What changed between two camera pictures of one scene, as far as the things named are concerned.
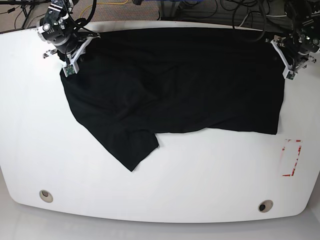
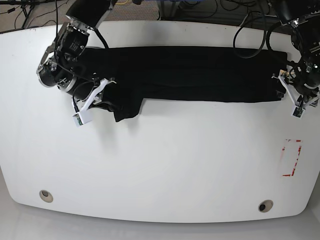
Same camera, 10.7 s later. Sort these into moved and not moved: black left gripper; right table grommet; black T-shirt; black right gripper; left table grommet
Moved: black left gripper; black T-shirt; black right gripper
Not moved: left table grommet; right table grommet
